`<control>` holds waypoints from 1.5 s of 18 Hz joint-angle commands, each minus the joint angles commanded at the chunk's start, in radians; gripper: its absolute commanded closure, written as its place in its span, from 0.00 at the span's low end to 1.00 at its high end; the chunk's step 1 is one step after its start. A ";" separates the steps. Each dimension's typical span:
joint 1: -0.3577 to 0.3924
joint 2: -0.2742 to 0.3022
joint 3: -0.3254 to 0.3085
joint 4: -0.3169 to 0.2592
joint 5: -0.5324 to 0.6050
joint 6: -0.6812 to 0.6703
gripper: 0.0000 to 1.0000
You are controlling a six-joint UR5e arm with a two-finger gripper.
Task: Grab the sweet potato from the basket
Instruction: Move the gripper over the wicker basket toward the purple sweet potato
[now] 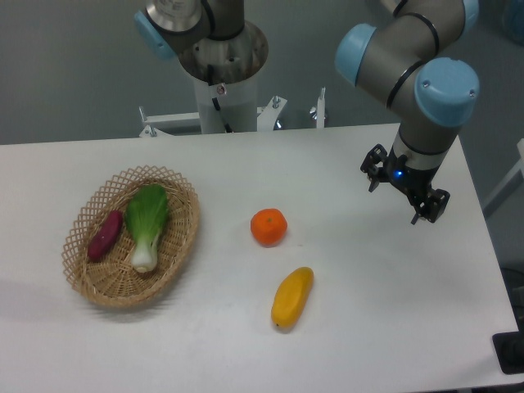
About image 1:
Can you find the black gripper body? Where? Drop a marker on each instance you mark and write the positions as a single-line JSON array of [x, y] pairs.
[[410, 171]]

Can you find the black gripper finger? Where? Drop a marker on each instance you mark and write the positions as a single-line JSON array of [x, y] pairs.
[[373, 166], [429, 206]]

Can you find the purple sweet potato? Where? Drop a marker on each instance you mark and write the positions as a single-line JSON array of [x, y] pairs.
[[106, 236]]

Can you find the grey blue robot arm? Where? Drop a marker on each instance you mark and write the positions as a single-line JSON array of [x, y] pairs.
[[400, 66]]

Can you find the woven wicker basket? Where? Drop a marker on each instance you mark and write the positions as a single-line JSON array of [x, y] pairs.
[[112, 281]]

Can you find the orange tangerine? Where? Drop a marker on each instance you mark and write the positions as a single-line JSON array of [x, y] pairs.
[[268, 227]]

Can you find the black box at table edge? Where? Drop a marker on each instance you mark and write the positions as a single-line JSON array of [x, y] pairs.
[[509, 351]]

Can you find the yellow mango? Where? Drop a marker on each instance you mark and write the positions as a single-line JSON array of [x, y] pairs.
[[291, 297]]

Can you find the green bok choy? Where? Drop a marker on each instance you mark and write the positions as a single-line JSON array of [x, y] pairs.
[[145, 219]]

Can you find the white frame at right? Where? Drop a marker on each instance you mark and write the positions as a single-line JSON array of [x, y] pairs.
[[509, 183]]

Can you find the white metal mounting frame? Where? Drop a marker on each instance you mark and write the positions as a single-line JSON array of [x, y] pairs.
[[172, 120]]

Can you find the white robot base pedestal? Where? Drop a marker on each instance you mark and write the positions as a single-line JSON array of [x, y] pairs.
[[227, 69]]

